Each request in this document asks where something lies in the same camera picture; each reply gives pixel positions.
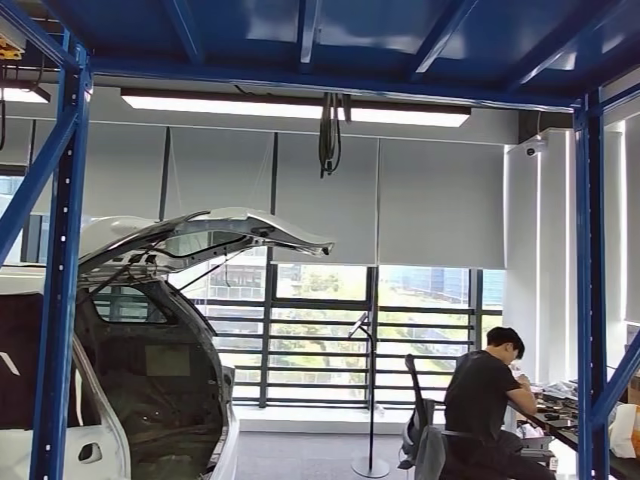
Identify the blue steel shelf rack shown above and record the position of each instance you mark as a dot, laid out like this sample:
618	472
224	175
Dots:
60	265

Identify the pale grey roller blind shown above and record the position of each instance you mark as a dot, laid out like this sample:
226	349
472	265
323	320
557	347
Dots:
442	205
127	172
223	172
327	212

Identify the ceiling light panel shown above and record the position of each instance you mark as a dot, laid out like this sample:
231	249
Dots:
20	97

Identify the white plastic bag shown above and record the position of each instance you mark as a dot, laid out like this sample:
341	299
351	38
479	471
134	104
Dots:
623	432

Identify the grey jacket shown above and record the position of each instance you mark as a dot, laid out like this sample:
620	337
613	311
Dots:
430	456

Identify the dark desk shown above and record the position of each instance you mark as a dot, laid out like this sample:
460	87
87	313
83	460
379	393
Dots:
627	469

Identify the person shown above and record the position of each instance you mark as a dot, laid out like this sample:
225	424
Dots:
475	397

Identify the black office chair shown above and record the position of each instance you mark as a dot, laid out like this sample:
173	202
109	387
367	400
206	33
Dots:
412	379

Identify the black floor stand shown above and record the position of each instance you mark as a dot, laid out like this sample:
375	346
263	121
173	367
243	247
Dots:
372	397

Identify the dark railed window frame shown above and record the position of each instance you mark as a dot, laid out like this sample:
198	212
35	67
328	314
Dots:
269	331

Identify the white car body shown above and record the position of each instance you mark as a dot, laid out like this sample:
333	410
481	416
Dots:
150	371

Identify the white security camera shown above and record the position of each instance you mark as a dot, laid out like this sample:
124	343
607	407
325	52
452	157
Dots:
535	147

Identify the long ceiling light bar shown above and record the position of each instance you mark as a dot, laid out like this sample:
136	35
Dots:
200	104

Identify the pile of small parts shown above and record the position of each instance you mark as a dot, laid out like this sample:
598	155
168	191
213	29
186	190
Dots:
555	394

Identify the cardboard box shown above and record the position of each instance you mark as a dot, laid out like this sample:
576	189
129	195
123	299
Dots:
635	391

